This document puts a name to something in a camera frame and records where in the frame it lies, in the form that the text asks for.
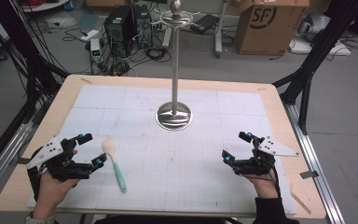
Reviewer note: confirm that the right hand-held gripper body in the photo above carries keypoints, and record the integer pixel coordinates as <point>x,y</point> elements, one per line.
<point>261,155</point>

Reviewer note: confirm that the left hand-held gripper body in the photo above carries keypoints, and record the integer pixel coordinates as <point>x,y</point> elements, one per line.
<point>48,151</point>

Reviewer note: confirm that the person's right hand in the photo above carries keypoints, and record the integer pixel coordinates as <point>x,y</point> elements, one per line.
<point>264,186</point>

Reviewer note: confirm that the person's left hand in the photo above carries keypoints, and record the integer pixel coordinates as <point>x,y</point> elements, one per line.
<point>51,194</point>

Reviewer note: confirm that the black tape piece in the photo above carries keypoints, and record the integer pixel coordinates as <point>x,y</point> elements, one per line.
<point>309,174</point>

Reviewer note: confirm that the wooden stick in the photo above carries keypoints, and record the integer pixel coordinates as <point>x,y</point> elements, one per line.
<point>301,202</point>

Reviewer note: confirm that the white grid mat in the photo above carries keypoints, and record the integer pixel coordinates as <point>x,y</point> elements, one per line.
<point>167,174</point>

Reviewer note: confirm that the white box with display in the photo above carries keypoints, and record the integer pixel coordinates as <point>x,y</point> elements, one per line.
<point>95,49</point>

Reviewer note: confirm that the metal utensil stand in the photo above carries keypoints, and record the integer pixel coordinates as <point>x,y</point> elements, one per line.
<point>175,77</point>

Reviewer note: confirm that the white power strip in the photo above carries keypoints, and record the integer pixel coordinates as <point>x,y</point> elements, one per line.
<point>89,35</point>

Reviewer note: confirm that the white metal stand leg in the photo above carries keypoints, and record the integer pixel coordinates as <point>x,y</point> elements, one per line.
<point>219,31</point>

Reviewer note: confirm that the cardboard box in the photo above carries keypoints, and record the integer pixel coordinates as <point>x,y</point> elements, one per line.
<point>270,28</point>

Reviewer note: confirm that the large black computer tower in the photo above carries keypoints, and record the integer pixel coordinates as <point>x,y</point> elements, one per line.
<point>119,31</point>

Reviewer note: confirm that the white flat board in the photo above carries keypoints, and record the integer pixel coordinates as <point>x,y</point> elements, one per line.
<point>323,48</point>

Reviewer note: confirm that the black flat device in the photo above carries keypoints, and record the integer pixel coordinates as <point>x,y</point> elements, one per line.
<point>204,23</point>

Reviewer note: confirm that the slim black computer tower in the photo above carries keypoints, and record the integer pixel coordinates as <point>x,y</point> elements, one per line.
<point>143,28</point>

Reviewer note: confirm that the grey round appliance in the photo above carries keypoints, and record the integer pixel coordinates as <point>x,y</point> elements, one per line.
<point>313,26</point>

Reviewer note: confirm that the white round table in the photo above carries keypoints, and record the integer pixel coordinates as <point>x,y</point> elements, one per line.
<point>43,4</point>

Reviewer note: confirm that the aluminium rail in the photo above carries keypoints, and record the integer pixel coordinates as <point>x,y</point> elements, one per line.
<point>3,158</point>
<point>313,161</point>

